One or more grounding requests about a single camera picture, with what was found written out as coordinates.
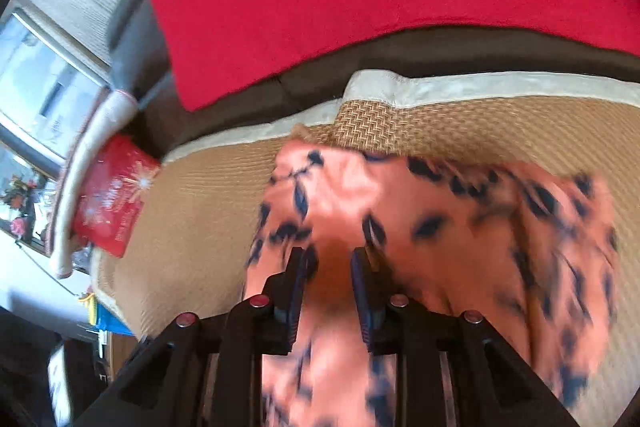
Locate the white folded quilt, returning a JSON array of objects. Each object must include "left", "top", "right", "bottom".
[{"left": 50, "top": 89, "right": 138, "bottom": 278}]

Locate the flower ornament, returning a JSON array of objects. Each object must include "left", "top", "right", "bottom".
[{"left": 2, "top": 174, "right": 51, "bottom": 238}]

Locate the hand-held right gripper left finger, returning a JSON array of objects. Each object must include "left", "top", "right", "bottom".
[{"left": 72, "top": 247, "right": 307, "bottom": 427}]

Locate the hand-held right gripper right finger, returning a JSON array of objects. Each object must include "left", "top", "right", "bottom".
[{"left": 350, "top": 247, "right": 583, "bottom": 427}]

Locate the woven rattan sofa mat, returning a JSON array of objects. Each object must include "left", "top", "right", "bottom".
[{"left": 92, "top": 69, "right": 640, "bottom": 427}]

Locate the orange floral garment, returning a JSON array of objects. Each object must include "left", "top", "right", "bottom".
[{"left": 242, "top": 124, "right": 623, "bottom": 427}]

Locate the blue and yellow toy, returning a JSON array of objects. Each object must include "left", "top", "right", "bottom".
[{"left": 77, "top": 292, "right": 136, "bottom": 338}]

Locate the brown leather sofa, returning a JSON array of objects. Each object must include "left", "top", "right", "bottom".
[{"left": 110, "top": 0, "right": 640, "bottom": 158}]

